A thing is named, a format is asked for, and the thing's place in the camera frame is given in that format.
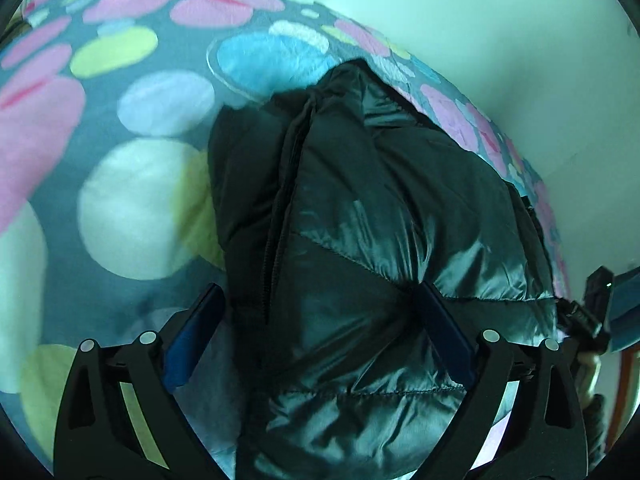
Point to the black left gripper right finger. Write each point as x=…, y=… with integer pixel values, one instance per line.
x=520, y=416

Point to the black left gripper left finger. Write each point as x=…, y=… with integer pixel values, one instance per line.
x=118, y=416

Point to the black shiny puffer jacket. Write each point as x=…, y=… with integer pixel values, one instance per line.
x=334, y=204

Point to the grey knit sleeve forearm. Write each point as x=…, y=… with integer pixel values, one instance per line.
x=595, y=428

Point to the person's right hand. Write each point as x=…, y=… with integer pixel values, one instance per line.
x=589, y=367

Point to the teal window ledge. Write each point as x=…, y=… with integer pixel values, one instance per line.
x=624, y=316

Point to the polka dot bed sheet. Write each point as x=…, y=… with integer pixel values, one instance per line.
x=107, y=225

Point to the orange window frame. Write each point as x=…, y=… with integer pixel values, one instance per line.
x=627, y=395

